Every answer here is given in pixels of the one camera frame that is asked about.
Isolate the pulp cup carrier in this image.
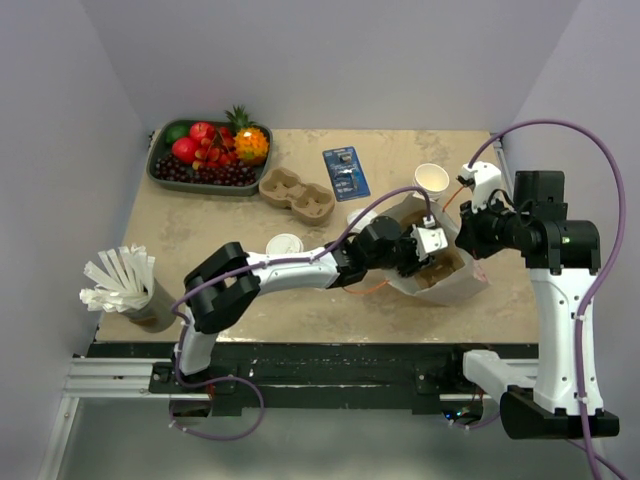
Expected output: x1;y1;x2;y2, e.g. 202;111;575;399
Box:
414;247;465;290
259;168;336;226

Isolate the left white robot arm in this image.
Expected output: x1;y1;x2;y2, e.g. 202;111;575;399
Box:
171;216;448;392

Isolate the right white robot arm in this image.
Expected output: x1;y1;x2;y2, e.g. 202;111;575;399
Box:
445;162;620;439

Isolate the blue blister pack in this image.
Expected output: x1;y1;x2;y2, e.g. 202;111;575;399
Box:
322;146;371;202

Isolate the spare white cup lid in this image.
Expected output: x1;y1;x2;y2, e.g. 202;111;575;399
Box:
346;209;378;233

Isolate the stack of paper cups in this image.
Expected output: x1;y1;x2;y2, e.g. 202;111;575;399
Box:
414;163;450;201

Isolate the dark red grape bunch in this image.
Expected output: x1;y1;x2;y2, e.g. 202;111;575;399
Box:
151;154;257;187

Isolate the orange pineapple toy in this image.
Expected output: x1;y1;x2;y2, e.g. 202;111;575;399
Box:
225;105;270;166

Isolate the red cherries bunch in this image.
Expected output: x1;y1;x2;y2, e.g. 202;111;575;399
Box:
192;126;238;170

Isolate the red apple back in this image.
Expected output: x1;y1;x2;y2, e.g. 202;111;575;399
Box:
189;121;216;146

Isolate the red apple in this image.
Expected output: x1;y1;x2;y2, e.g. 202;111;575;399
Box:
189;121;216;146
171;137;200;165

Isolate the red apple front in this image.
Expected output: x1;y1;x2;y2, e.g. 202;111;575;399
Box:
171;137;200;165

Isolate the grey straw holder cup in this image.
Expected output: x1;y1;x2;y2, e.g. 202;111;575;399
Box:
123;279;176;333

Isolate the green apple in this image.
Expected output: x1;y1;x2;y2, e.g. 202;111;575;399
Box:
164;124;190;145

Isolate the grey fruit tray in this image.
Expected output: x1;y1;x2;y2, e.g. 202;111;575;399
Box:
146;119;272;197

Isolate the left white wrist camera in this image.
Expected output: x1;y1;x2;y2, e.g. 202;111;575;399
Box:
410;214;448;261

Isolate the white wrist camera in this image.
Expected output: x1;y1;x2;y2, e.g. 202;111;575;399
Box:
410;214;448;261
457;161;502;213

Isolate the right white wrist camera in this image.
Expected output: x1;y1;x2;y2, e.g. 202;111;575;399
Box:
457;161;502;213

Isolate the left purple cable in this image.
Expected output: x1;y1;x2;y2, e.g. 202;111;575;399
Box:
167;185;436;441

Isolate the purple cable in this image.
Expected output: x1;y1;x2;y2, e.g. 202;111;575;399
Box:
167;185;436;441
449;118;627;480

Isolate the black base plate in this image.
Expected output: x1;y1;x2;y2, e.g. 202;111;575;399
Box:
84;340;541;417

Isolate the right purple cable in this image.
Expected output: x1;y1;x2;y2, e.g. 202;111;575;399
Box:
449;118;627;480

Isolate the aluminium frame rail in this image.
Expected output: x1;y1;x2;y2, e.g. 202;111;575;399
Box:
37;355;614;480

